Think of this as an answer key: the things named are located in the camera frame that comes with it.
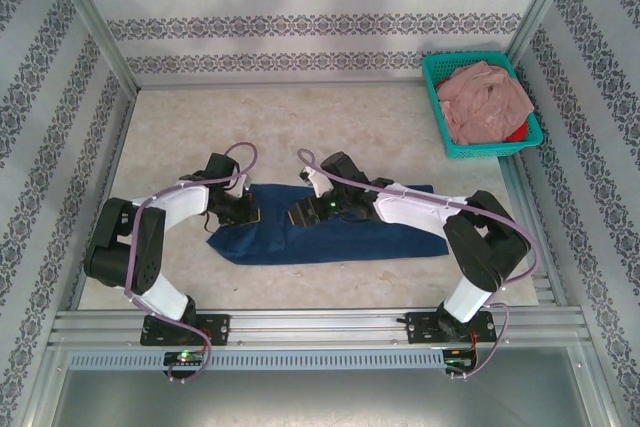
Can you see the dark blue t-shirt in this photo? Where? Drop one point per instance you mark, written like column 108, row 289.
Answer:
column 270, row 242

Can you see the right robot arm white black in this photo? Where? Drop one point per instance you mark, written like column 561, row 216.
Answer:
column 480, row 247

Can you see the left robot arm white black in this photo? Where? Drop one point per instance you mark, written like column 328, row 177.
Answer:
column 125, row 252

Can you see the left controller circuit board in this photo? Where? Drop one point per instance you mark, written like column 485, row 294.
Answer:
column 184, row 358

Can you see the controller circuit board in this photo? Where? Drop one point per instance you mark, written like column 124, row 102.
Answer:
column 460, row 357
column 184, row 358

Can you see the teal plastic basket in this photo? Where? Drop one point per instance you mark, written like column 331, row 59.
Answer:
column 434, row 72

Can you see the pink crumpled cloth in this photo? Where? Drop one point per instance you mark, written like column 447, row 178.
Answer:
column 482, row 102

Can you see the grey metal sheet panel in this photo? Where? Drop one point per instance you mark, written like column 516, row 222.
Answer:
column 320, row 402

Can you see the red cloth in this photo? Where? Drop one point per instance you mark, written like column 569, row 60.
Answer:
column 519, row 134

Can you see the right controller circuit board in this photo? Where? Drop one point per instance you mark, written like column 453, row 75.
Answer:
column 460, row 357

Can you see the aluminium mounting rail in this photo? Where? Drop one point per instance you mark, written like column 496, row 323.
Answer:
column 320, row 327

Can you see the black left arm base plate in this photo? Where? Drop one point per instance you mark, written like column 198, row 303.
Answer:
column 215, row 329

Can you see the aluminium frame side rail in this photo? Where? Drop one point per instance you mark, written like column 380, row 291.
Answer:
column 515, row 177
column 112, row 157

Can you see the aluminium frame back rail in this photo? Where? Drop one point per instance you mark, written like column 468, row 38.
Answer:
column 250, row 83

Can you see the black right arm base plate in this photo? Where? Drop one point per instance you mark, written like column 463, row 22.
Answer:
column 420, row 329

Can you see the aluminium frame post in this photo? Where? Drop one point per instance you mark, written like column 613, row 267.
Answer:
column 544, row 7
column 98, row 27

